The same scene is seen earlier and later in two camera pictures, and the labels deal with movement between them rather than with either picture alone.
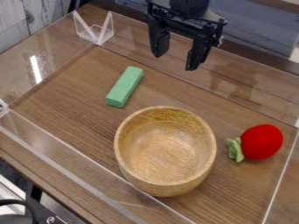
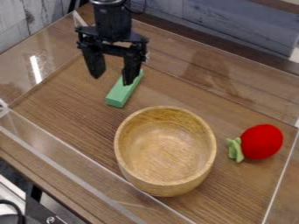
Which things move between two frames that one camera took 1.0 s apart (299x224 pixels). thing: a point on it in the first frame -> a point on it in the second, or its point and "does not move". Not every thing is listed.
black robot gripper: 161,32 -> 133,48
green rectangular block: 126,85 does not move
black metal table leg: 38,213 does not move
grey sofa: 261,24 does not move
